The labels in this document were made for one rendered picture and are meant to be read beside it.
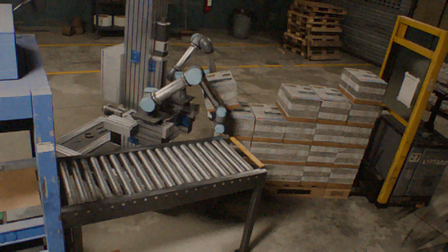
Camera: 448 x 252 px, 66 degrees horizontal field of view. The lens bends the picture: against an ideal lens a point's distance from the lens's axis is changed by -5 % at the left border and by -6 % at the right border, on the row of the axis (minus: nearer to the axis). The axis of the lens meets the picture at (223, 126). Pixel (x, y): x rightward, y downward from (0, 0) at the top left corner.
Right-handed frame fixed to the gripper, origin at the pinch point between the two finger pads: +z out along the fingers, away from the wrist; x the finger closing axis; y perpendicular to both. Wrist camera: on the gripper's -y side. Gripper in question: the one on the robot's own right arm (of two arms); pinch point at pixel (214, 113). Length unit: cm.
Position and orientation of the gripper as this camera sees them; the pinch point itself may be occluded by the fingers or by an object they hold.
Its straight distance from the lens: 318.3
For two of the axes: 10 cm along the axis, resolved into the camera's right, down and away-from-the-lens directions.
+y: -1.5, -8.7, -4.8
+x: -9.8, 2.1, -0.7
